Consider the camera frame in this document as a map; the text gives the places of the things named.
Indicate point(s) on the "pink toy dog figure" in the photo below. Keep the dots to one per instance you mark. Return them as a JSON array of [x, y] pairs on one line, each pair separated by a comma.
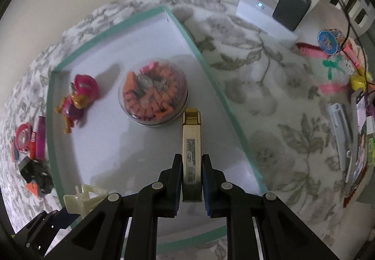
[[77, 98]]

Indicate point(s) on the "white device box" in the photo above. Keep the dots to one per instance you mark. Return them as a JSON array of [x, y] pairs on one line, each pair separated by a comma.
[[263, 21]]

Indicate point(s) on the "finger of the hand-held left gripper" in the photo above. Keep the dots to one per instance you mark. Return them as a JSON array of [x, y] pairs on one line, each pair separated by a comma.
[[44, 227]]

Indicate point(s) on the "grey plastic case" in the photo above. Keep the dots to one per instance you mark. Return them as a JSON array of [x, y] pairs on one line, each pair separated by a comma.
[[339, 131]]

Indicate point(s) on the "cream plastic hair clip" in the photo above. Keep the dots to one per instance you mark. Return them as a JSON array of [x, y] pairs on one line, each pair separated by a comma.
[[85, 198]]

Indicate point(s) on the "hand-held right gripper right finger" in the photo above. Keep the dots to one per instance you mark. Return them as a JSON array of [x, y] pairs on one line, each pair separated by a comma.
[[207, 189]]

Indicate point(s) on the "yellow toy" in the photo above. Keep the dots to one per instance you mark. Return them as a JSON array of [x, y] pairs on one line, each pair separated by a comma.
[[359, 81]]

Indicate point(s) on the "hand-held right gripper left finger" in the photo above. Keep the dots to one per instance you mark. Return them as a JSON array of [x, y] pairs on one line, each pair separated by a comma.
[[175, 186]]

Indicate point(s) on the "floral blanket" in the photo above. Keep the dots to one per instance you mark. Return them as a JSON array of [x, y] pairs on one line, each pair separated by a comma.
[[263, 87]]

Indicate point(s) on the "white tray with green rim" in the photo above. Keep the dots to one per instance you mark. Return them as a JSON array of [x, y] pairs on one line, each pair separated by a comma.
[[117, 160]]

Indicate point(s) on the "small red white packet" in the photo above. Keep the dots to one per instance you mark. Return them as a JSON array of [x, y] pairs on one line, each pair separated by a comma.
[[32, 137]]

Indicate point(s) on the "clear dome container orange pieces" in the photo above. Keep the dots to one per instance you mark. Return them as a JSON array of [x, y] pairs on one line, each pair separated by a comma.
[[152, 93]]

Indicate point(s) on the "gold rectangular case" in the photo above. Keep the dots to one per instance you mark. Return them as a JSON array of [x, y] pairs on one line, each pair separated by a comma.
[[192, 145]]

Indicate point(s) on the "black plastic toy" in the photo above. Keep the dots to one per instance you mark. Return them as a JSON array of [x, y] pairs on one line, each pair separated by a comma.
[[36, 175]]

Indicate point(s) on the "magenta plastic bar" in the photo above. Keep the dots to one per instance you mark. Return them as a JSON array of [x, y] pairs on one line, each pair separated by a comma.
[[40, 137]]

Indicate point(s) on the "orange plastic piece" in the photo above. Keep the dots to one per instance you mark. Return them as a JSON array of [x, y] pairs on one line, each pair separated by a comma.
[[32, 189]]

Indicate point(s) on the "colourful octagonal tin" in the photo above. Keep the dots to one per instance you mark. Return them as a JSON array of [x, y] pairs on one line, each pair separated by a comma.
[[329, 41]]

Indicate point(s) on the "green bow clip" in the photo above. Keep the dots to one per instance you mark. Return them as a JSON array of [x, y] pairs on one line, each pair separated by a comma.
[[331, 68]]

